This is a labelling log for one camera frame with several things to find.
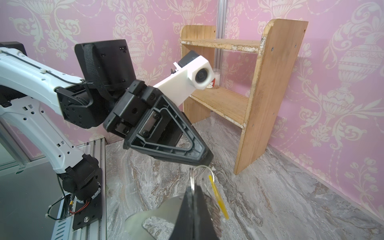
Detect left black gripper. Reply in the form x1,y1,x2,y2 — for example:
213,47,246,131
103,80,214,166

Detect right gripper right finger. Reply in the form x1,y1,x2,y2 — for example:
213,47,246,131
194,185,219,240

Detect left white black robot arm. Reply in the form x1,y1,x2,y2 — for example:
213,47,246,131
1,40,214,202

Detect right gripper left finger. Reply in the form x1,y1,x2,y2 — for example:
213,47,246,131
169,187,194,240

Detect wooden two-tier shelf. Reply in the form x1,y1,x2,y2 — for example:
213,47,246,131
181,19,308,174

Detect yellow key tag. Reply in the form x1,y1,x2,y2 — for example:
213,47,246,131
209,175,229,220

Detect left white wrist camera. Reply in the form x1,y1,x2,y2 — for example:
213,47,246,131
154,51,215,106

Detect small white jar red label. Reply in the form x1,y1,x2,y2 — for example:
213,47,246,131
206,69,221,89

